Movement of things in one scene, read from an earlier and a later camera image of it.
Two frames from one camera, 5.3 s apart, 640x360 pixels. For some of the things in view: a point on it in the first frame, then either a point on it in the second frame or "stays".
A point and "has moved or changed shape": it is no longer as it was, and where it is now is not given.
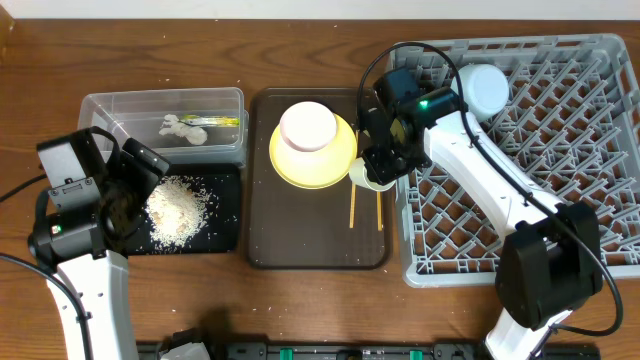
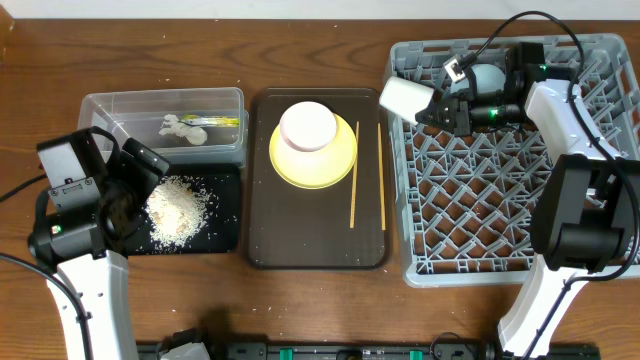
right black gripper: [382, 174] -> [463, 95]
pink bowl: [307, 126] stays
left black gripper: [145, 163] stays
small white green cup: [356, 173] has moved or changed shape
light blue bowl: [484, 88] stays
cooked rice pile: [175, 209] stays
